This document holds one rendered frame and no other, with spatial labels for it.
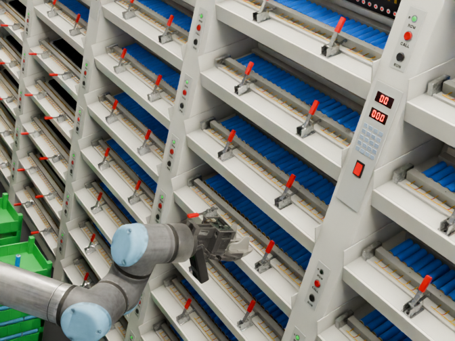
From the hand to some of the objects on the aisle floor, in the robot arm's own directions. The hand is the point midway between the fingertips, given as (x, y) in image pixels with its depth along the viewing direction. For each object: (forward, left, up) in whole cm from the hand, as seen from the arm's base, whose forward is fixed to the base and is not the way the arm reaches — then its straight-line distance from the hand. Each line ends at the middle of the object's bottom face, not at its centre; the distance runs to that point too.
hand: (244, 247), depth 153 cm
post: (+21, -27, -101) cm, 107 cm away
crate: (-5, +95, -108) cm, 144 cm away
